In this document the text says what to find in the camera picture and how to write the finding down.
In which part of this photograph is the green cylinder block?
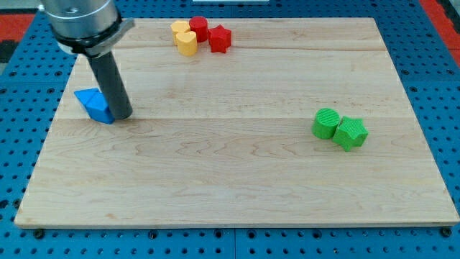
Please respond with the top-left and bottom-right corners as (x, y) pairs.
(311, 108), (340, 140)

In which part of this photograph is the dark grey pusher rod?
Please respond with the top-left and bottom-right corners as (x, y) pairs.
(88, 51), (133, 119)

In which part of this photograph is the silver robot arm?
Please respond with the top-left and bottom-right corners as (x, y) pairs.
(38, 0), (135, 58)

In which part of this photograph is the red star block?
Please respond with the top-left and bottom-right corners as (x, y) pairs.
(208, 24), (231, 53)

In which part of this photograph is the blue cube block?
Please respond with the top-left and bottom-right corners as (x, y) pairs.
(86, 92), (114, 124)

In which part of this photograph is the red cylinder block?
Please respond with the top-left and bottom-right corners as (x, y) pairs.
(189, 16), (208, 42)

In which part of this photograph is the yellow heart block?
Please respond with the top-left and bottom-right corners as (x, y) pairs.
(175, 31), (198, 56)

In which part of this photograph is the blue triangle block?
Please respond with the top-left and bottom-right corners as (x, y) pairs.
(74, 88), (99, 108)

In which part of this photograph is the green star block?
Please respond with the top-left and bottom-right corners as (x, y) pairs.
(332, 116), (369, 152)

